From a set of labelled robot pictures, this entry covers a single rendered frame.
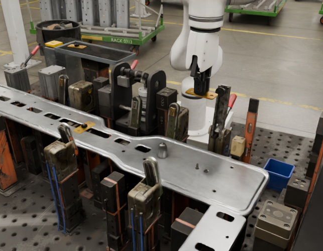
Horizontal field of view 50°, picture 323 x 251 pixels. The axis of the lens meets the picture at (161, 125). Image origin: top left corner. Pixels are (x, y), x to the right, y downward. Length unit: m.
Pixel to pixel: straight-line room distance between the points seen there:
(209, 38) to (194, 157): 0.42
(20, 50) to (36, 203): 3.75
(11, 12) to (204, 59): 4.22
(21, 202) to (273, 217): 0.99
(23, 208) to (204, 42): 0.96
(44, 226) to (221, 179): 0.68
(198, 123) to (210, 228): 0.83
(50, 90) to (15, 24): 3.45
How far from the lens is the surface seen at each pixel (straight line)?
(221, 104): 1.11
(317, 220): 0.93
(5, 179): 1.54
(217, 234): 0.87
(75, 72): 4.14
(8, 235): 1.38
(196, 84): 0.91
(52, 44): 1.77
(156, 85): 1.27
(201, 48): 0.84
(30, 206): 1.46
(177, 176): 1.03
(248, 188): 1.02
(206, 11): 0.83
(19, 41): 5.02
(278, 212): 0.88
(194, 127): 1.65
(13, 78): 1.76
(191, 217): 0.94
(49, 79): 1.54
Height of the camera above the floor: 1.64
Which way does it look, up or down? 30 degrees down
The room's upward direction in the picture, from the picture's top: straight up
